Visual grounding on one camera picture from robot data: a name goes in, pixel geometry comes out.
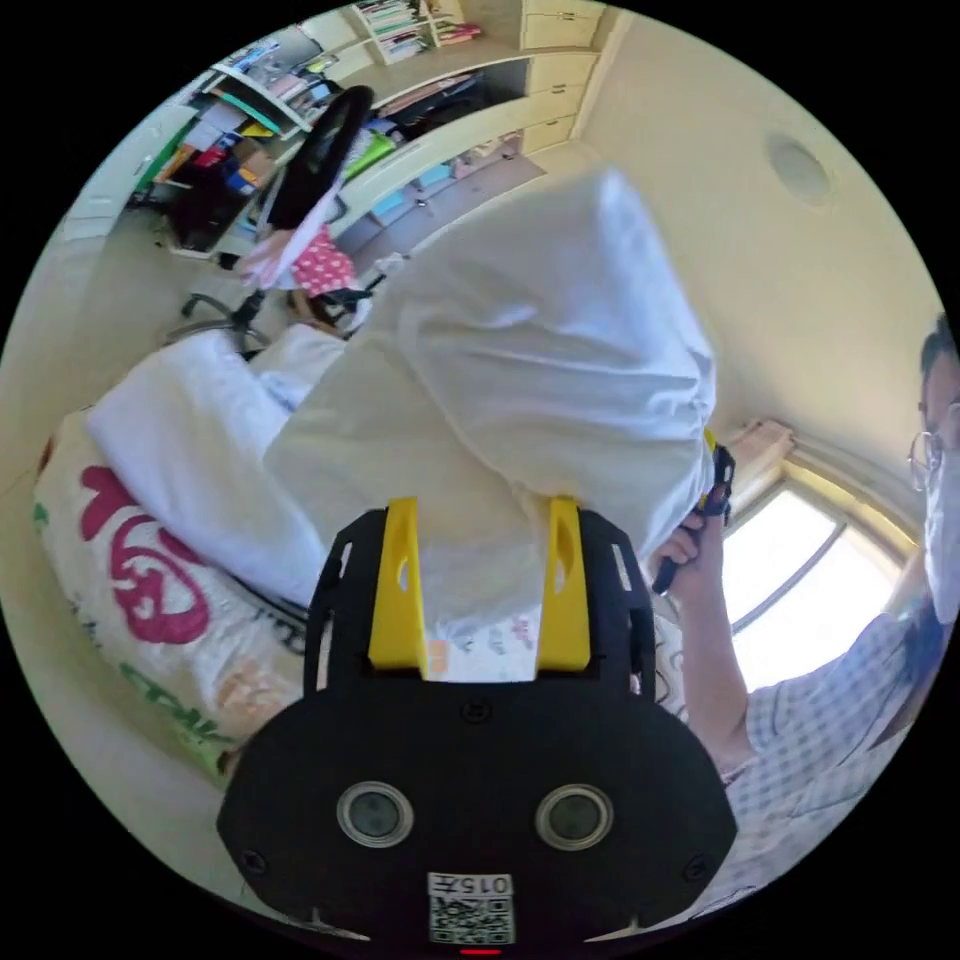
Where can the round ceiling lamp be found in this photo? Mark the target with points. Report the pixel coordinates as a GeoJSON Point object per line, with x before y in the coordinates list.
{"type": "Point", "coordinates": [798, 169]}

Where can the person's body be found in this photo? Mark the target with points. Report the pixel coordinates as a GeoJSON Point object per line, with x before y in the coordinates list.
{"type": "Point", "coordinates": [847, 712]}

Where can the person's right forearm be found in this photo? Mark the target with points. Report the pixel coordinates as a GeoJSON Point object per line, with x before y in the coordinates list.
{"type": "Point", "coordinates": [712, 660]}

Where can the cream bookshelf with books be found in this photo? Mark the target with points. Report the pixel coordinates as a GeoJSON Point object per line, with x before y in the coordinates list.
{"type": "Point", "coordinates": [352, 112]}

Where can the cream cupboard with drawers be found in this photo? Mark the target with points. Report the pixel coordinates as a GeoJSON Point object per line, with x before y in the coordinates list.
{"type": "Point", "coordinates": [561, 75]}

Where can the window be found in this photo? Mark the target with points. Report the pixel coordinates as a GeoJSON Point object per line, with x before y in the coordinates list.
{"type": "Point", "coordinates": [795, 585]}

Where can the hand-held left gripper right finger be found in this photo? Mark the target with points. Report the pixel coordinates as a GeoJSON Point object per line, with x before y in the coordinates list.
{"type": "Point", "coordinates": [564, 607]}

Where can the person's right hand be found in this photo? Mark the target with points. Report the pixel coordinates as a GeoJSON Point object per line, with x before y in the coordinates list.
{"type": "Point", "coordinates": [694, 555]}

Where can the white t-shirt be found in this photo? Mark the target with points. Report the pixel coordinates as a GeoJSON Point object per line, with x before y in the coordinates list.
{"type": "Point", "coordinates": [510, 375]}

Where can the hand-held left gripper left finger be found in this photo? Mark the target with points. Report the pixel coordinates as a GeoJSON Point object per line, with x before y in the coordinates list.
{"type": "Point", "coordinates": [391, 600]}

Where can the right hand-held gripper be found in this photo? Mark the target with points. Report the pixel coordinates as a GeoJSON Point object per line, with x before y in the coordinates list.
{"type": "Point", "coordinates": [721, 480]}

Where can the black office chair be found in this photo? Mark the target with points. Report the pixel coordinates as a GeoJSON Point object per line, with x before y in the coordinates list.
{"type": "Point", "coordinates": [319, 157]}

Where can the pink dotted garment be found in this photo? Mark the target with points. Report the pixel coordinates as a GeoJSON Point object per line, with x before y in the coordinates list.
{"type": "Point", "coordinates": [321, 264]}

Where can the white rolled quilt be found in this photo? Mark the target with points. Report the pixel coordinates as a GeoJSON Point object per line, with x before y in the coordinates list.
{"type": "Point", "coordinates": [187, 442]}

